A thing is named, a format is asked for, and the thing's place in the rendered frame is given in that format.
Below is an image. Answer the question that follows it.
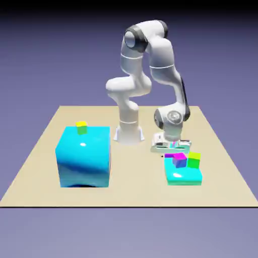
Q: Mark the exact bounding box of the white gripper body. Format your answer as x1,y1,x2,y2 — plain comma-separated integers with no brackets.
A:
150,140,192,154

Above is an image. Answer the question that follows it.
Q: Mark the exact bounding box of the small magenta cube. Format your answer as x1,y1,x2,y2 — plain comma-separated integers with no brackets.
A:
172,152,187,169

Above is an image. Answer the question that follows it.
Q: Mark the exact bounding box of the small yellow-green cube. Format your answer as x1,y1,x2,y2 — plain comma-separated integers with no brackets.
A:
76,120,88,136
186,152,202,169

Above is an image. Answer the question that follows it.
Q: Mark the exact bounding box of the flat cyan box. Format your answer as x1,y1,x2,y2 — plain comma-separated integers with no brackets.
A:
164,154,203,186

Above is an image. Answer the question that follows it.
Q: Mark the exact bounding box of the large blue box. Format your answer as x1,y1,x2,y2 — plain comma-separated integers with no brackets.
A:
55,125,111,188

